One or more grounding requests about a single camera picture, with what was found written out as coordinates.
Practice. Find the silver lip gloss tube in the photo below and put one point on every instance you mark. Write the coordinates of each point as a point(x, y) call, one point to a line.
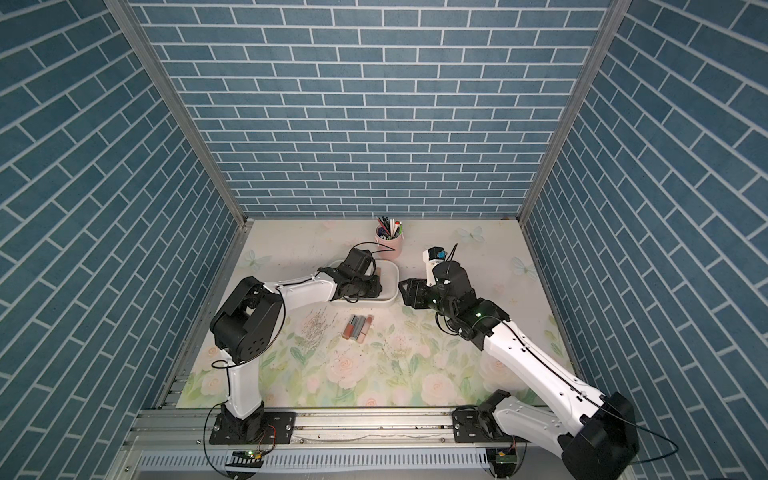
point(357, 326)

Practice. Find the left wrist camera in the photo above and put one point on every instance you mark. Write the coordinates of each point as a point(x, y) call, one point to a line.
point(358, 262)

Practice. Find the green circuit board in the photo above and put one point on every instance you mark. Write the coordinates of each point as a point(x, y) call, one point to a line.
point(244, 461)
point(501, 463)

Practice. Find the pens in cup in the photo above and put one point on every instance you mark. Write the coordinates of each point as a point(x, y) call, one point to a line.
point(388, 228)

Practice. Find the right green circuit board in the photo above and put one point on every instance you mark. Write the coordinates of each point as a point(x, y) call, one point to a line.
point(501, 463)

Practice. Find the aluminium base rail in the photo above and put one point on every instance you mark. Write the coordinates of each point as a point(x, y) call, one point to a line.
point(387, 427)

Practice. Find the pink lip gloss tube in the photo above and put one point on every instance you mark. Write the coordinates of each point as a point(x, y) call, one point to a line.
point(364, 329)

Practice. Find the pink pen cup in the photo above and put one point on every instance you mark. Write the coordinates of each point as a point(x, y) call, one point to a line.
point(389, 248)

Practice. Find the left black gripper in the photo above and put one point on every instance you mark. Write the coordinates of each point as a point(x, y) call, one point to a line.
point(374, 291)

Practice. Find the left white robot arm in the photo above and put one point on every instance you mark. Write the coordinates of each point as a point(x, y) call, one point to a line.
point(251, 319)

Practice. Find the left green circuit board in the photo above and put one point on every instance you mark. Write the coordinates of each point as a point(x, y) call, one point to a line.
point(244, 461)

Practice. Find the white plastic storage box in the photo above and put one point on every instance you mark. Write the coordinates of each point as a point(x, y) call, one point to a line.
point(390, 282)

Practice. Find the red lip gloss tube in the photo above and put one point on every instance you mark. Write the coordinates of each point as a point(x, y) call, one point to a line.
point(350, 327)

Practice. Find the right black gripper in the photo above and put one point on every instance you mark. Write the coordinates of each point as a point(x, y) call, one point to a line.
point(417, 289)

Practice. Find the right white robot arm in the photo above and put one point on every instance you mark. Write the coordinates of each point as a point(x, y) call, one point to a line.
point(595, 435)

